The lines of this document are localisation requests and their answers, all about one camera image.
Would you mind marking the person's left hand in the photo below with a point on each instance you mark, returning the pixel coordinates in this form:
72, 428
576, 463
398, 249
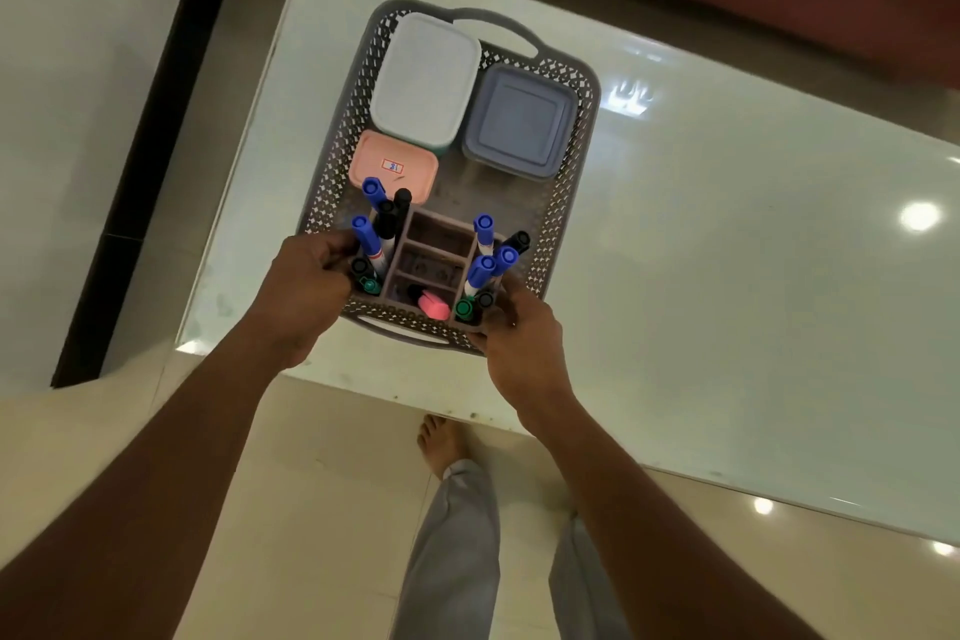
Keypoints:
307, 302

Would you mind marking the person's right hand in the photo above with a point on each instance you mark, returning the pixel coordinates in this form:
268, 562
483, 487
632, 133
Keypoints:
525, 362

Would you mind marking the white marker black cap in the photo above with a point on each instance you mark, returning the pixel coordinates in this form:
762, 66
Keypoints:
361, 267
517, 242
386, 219
484, 299

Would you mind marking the white marker green cap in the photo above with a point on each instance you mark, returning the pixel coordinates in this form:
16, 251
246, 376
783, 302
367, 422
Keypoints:
464, 308

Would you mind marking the red label marker blue cap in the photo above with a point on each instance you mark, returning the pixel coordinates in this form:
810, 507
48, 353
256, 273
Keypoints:
367, 234

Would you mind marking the pink highlighter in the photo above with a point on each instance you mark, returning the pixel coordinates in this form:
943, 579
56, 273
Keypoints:
433, 306

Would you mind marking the slim white marker blue cap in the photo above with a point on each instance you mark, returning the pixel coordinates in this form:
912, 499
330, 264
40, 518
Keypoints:
373, 191

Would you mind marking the black pen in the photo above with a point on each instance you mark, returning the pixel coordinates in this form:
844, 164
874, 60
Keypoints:
403, 201

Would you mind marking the pink desk organizer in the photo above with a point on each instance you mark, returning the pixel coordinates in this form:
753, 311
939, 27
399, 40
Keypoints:
435, 246

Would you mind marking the grey perforated plastic basket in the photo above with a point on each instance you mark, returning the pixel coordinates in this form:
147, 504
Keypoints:
559, 212

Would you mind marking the small pink box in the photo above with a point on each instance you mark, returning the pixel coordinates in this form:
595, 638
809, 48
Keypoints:
390, 163

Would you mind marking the blue-grey plastic box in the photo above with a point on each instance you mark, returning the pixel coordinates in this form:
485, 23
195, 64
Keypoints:
517, 122

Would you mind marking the teal box with white lid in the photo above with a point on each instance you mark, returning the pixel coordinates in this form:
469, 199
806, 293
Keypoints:
424, 77

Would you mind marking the person's left forearm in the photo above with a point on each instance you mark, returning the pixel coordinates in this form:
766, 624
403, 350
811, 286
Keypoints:
150, 497

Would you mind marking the person's right forearm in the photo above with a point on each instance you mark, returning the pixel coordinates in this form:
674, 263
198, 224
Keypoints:
660, 534

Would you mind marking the person's bare foot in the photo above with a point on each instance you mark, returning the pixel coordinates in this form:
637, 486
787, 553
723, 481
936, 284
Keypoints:
441, 441

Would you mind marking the person's grey trousers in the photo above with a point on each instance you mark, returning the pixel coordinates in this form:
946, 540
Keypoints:
450, 557

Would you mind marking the black baseboard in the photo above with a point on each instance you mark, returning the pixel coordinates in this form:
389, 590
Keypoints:
150, 137

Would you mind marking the white table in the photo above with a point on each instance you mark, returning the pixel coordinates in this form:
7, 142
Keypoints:
750, 249

